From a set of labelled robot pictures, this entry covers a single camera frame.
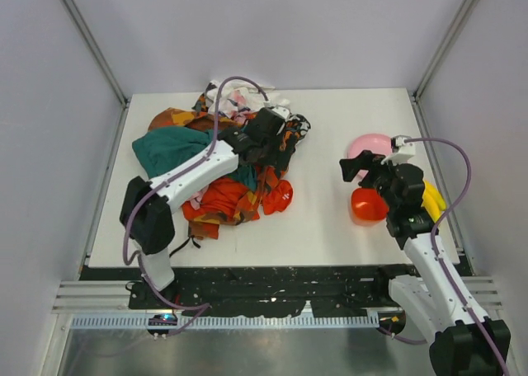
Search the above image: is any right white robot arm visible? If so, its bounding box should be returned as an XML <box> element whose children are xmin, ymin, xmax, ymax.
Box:
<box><xmin>339</xmin><ymin>150</ymin><xmax>511</xmax><ymax>375</ymax></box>

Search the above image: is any left aluminium frame post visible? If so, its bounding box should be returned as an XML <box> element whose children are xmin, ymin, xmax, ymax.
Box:
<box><xmin>50</xmin><ymin>0</ymin><xmax>130</xmax><ymax>106</ymax></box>

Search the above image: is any plain orange cloth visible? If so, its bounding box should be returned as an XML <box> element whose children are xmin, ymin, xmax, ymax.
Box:
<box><xmin>181</xmin><ymin>177</ymin><xmax>294</xmax><ymax>224</ymax></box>

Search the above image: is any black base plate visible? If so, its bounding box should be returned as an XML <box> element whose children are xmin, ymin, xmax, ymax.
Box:
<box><xmin>78</xmin><ymin>262</ymin><xmax>475</xmax><ymax>318</ymax></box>

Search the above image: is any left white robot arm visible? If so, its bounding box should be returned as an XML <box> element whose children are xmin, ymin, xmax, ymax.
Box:
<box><xmin>120</xmin><ymin>107</ymin><xmax>310</xmax><ymax>292</ymax></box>

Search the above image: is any aluminium rail profile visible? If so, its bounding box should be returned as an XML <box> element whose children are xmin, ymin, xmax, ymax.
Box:
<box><xmin>52</xmin><ymin>276</ymin><xmax>503</xmax><ymax>313</ymax></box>

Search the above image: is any teal cloth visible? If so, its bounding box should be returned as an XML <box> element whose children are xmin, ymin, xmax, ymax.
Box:
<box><xmin>131</xmin><ymin>127</ymin><xmax>259</xmax><ymax>191</ymax></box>

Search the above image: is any pink plate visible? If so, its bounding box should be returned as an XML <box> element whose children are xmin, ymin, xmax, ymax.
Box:
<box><xmin>347</xmin><ymin>134</ymin><xmax>392</xmax><ymax>159</ymax></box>

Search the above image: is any aluminium frame post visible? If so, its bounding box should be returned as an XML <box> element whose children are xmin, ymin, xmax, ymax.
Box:
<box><xmin>50</xmin><ymin>0</ymin><xmax>130</xmax><ymax>106</ymax></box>
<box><xmin>412</xmin><ymin>0</ymin><xmax>493</xmax><ymax>103</ymax></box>

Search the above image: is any white pink patterned cloth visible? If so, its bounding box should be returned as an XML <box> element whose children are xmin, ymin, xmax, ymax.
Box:
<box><xmin>218</xmin><ymin>80</ymin><xmax>290</xmax><ymax>123</ymax></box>

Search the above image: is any black orange white patterned cloth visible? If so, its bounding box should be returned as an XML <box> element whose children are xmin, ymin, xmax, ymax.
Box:
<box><xmin>280</xmin><ymin>114</ymin><xmax>311</xmax><ymax>153</ymax></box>

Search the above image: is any right aluminium frame post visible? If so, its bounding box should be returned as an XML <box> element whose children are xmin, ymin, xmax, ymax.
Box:
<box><xmin>412</xmin><ymin>0</ymin><xmax>493</xmax><ymax>103</ymax></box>

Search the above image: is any yellow banana bunch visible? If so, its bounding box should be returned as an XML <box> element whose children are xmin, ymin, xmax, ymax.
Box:
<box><xmin>422</xmin><ymin>180</ymin><xmax>447</xmax><ymax>223</ymax></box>

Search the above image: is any white slotted cable duct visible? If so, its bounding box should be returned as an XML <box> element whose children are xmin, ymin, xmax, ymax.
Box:
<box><xmin>70</xmin><ymin>313</ymin><xmax>380</xmax><ymax>330</ymax></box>

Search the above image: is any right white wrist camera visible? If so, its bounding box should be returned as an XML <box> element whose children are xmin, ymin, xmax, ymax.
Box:
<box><xmin>381</xmin><ymin>135</ymin><xmax>416</xmax><ymax>165</ymax></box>

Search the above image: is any orange plastic bowl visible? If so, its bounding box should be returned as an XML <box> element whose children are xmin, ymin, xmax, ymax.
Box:
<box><xmin>351</xmin><ymin>188</ymin><xmax>389</xmax><ymax>226</ymax></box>

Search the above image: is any orange camouflage cloth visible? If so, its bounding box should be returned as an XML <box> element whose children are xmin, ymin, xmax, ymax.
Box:
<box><xmin>144</xmin><ymin>94</ymin><xmax>293</xmax><ymax>239</ymax></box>

